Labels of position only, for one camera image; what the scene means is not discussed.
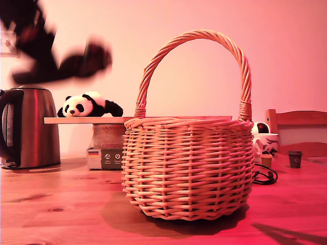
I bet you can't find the wooden shelf board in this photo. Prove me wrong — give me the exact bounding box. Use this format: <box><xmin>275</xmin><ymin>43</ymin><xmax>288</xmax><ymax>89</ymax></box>
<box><xmin>43</xmin><ymin>116</ymin><xmax>233</xmax><ymax>125</ymax></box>

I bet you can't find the cardboard box with printed labels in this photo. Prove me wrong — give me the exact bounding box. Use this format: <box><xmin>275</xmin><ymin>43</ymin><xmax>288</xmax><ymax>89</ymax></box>
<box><xmin>86</xmin><ymin>147</ymin><xmax>125</xmax><ymax>171</ymax></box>

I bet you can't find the plush panda toy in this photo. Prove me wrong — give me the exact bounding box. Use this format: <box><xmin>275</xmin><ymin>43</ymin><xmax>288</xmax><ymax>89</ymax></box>
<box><xmin>57</xmin><ymin>91</ymin><xmax>124</xmax><ymax>118</ymax></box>

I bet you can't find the white mug with dark print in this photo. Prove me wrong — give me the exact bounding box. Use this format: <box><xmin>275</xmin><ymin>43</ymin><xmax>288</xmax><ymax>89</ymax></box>
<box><xmin>252</xmin><ymin>133</ymin><xmax>279</xmax><ymax>163</ymax></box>

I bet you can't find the small orange lidded cup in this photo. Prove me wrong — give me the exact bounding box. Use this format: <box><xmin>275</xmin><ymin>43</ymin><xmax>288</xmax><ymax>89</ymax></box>
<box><xmin>261</xmin><ymin>154</ymin><xmax>273</xmax><ymax>169</ymax></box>

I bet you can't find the stainless steel electric kettle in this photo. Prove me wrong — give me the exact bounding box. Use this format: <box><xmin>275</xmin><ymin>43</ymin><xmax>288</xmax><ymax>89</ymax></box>
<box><xmin>0</xmin><ymin>86</ymin><xmax>62</xmax><ymax>170</ymax></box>

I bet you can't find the small brown coffee cup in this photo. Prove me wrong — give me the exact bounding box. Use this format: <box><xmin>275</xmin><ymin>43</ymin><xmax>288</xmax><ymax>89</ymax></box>
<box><xmin>288</xmin><ymin>150</ymin><xmax>303</xmax><ymax>168</ymax></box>

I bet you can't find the wicker basket with handle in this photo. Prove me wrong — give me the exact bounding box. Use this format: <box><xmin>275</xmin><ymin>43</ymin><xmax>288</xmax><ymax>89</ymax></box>
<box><xmin>121</xmin><ymin>30</ymin><xmax>255</xmax><ymax>222</ymax></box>

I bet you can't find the white round security camera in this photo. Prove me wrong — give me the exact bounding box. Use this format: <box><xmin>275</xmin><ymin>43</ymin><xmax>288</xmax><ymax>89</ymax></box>
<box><xmin>251</xmin><ymin>121</ymin><xmax>272</xmax><ymax>135</ymax></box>

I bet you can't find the black USB cable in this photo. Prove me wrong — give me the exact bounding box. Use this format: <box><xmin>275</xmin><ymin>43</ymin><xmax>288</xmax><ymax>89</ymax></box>
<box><xmin>252</xmin><ymin>163</ymin><xmax>278</xmax><ymax>185</ymax></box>

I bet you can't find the white wall switch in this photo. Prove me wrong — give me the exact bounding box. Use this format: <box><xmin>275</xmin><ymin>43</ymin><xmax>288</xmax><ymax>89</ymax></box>
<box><xmin>0</xmin><ymin>32</ymin><xmax>21</xmax><ymax>59</ymax></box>

